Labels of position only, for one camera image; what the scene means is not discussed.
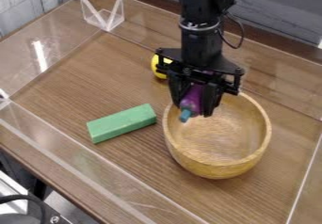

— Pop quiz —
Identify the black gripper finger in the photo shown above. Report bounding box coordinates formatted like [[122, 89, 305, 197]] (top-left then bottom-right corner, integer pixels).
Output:
[[201, 83, 224, 118], [168, 72, 190, 106]]

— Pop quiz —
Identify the green rectangular block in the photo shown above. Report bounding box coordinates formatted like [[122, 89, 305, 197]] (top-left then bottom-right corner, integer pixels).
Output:
[[86, 104, 157, 144]]

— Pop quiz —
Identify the brown wooden bowl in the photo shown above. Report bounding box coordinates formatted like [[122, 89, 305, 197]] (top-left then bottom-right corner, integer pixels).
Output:
[[161, 93, 272, 180]]

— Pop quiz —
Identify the clear acrylic tray wall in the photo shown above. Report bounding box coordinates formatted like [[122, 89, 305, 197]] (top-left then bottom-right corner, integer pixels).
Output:
[[0, 0, 322, 224]]

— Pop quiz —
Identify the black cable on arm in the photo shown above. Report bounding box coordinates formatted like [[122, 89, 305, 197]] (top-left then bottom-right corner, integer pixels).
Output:
[[217, 12, 247, 51]]

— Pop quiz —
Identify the black metal bracket with bolt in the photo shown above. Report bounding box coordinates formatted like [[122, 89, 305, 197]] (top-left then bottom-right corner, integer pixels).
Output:
[[26, 194, 74, 224]]

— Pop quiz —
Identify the black cable bottom left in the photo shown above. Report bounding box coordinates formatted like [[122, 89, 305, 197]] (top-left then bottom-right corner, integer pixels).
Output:
[[0, 194, 45, 224]]

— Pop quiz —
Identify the purple toy eggplant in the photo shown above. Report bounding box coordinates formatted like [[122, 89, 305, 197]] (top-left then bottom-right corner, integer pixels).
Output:
[[180, 85, 203, 122]]

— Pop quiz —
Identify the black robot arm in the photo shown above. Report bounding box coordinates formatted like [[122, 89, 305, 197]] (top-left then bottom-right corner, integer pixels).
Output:
[[154, 0, 245, 121]]

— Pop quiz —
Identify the yellow toy lemon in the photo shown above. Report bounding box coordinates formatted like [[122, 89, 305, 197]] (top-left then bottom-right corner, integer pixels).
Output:
[[149, 54, 173, 80]]

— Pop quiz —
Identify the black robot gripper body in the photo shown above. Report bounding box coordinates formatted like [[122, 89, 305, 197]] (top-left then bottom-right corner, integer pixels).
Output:
[[153, 22, 247, 97]]

